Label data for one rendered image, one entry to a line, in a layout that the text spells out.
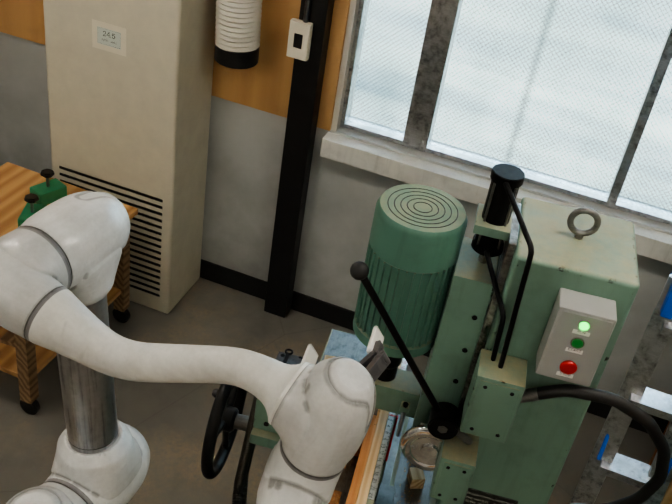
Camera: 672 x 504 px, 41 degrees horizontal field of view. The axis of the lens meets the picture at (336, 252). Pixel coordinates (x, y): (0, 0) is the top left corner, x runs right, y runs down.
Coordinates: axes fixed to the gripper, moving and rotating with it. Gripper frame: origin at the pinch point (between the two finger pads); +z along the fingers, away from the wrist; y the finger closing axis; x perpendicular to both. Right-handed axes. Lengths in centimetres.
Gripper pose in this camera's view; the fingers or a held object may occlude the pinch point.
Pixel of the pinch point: (344, 344)
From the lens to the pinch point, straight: 161.5
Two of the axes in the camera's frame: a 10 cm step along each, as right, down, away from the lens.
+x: -4.6, -7.9, -4.1
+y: 8.6, -2.8, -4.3
